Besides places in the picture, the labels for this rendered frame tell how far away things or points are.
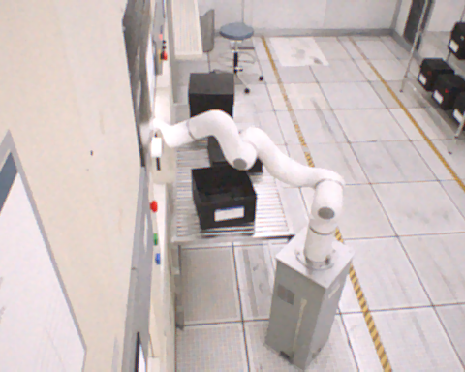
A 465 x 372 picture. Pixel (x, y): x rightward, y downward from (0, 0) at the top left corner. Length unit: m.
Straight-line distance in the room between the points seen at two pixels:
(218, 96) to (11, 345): 2.46
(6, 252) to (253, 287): 2.60
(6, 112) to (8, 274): 0.12
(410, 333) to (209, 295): 1.22
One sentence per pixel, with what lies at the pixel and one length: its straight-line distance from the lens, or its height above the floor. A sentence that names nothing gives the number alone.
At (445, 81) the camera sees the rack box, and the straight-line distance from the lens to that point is 4.75.
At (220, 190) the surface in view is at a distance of 2.34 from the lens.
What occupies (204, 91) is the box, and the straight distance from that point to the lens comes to 2.76.
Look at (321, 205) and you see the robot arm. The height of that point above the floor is 1.15.
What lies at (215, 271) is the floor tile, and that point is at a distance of 2.98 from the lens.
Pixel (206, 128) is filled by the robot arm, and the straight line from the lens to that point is 1.74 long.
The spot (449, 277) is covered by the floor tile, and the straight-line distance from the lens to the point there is 3.32.
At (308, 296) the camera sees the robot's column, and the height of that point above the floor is 0.62.
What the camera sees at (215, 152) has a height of 0.86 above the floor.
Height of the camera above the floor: 2.31
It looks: 40 degrees down
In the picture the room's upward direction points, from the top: 2 degrees clockwise
